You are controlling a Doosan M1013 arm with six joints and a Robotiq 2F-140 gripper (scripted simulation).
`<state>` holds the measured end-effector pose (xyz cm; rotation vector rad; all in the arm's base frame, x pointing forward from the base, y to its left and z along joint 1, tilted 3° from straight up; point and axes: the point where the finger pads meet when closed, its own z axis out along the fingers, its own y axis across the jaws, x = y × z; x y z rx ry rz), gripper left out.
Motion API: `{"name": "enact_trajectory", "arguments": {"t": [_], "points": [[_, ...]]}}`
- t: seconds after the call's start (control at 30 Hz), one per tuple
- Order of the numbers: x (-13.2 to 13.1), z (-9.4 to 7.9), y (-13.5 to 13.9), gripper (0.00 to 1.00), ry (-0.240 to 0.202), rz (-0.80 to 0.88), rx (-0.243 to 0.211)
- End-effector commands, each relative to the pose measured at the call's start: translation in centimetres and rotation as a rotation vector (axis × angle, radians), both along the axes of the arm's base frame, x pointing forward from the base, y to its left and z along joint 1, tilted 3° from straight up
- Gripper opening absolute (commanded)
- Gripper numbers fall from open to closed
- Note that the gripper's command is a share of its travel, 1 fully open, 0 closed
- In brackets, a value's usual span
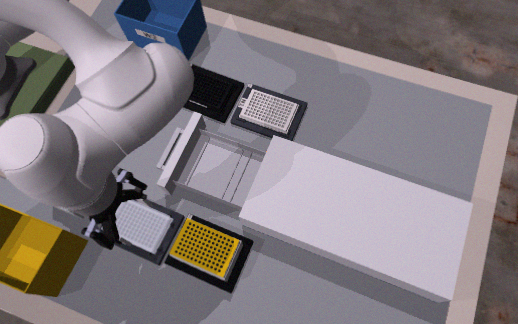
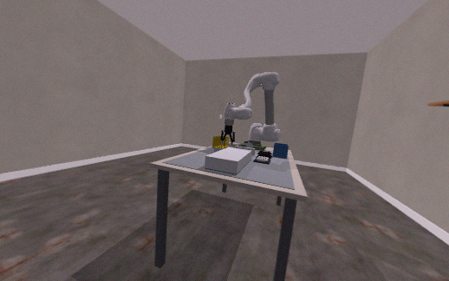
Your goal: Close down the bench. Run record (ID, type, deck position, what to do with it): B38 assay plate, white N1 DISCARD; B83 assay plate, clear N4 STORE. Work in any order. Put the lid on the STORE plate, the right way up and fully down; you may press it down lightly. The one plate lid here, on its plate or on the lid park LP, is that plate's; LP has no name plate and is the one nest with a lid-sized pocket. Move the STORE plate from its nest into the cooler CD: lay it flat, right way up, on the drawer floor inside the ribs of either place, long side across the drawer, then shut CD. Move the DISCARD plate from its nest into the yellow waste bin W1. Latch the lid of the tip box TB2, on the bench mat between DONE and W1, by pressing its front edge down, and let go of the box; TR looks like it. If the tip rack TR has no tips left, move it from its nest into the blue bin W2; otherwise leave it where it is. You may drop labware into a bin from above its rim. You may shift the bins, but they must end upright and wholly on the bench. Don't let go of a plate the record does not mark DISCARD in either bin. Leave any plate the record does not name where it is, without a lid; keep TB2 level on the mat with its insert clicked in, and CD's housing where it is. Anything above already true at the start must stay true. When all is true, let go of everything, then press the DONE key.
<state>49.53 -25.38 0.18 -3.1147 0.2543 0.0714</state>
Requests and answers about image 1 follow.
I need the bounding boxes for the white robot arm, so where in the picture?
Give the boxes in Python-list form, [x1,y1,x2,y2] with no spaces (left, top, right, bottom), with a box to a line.
[0,0,194,216]

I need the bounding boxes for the yellow waste bin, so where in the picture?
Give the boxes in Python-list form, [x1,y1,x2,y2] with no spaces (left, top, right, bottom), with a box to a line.
[0,204,89,297]

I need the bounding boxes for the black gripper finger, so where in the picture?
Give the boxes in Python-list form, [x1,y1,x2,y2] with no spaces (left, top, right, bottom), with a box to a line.
[81,211,132,250]
[116,168,153,208]

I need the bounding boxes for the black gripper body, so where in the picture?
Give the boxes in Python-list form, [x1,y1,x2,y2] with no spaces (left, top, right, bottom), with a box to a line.
[89,182,123,224]

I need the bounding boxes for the grey bench mat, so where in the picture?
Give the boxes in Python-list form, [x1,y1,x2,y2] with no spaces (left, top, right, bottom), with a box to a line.
[0,22,492,324]

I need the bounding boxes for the black multiwell plate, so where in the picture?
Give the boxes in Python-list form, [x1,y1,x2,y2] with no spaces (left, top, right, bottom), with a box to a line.
[188,69,235,113]

